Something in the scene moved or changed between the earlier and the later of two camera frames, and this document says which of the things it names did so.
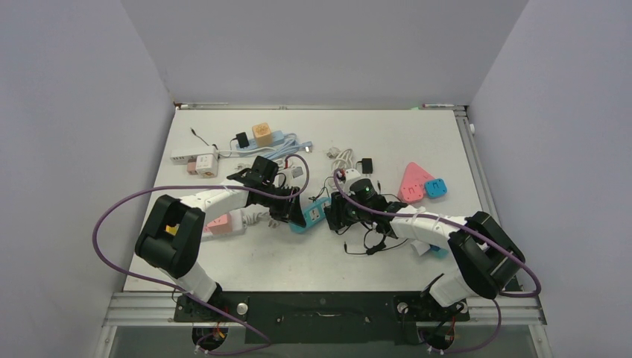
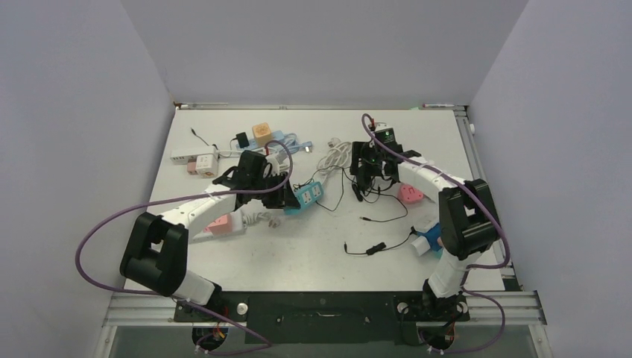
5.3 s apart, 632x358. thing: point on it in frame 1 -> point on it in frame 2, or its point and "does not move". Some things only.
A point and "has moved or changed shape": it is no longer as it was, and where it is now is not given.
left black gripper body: x=279 y=208 does not move
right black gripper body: x=355 y=214 -> x=367 y=151
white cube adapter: x=206 y=165 does not move
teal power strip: x=314 y=212 has moved or changed shape
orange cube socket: x=262 y=133 does not move
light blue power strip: x=276 y=137 does not move
